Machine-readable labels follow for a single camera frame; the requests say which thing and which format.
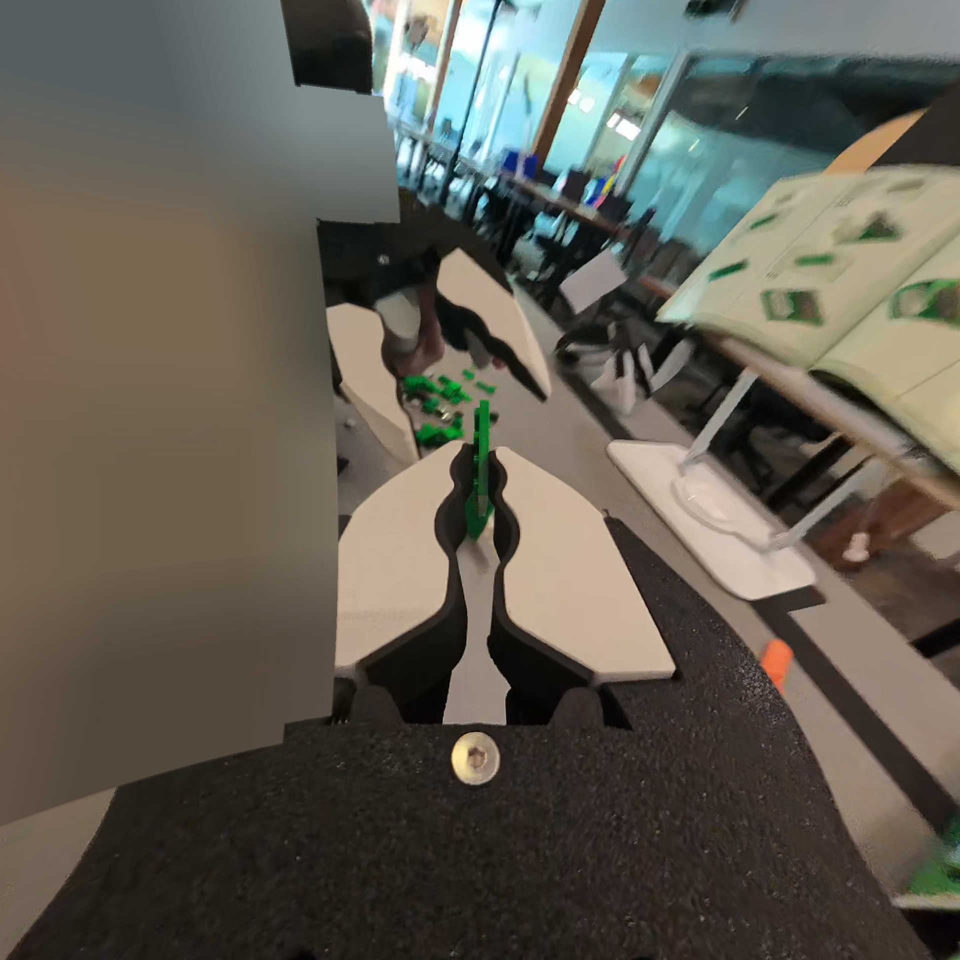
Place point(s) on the pile of small green pieces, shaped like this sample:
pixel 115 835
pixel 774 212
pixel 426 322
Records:
pixel 431 433

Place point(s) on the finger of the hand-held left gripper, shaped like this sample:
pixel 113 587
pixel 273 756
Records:
pixel 487 300
pixel 360 360

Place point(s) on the white and wooden book stand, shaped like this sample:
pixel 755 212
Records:
pixel 750 562

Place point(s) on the green lego plate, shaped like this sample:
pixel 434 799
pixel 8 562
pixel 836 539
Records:
pixel 481 450

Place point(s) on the orange brick separator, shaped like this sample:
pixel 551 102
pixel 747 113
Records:
pixel 776 664

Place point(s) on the black and white bag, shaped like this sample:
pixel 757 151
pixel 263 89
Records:
pixel 622 375

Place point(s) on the black tripod stand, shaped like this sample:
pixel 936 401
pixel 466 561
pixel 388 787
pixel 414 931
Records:
pixel 472 112

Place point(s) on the lego instruction booklet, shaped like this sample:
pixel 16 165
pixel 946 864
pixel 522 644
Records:
pixel 825 247

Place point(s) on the green lego box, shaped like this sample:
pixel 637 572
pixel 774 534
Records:
pixel 941 870

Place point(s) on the white paper sheet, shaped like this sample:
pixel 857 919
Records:
pixel 596 281

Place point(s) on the person's left hand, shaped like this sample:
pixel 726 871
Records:
pixel 431 337

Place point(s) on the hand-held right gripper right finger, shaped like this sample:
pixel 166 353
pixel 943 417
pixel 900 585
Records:
pixel 581 592

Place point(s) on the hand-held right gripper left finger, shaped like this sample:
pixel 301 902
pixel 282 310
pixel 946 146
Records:
pixel 390 577

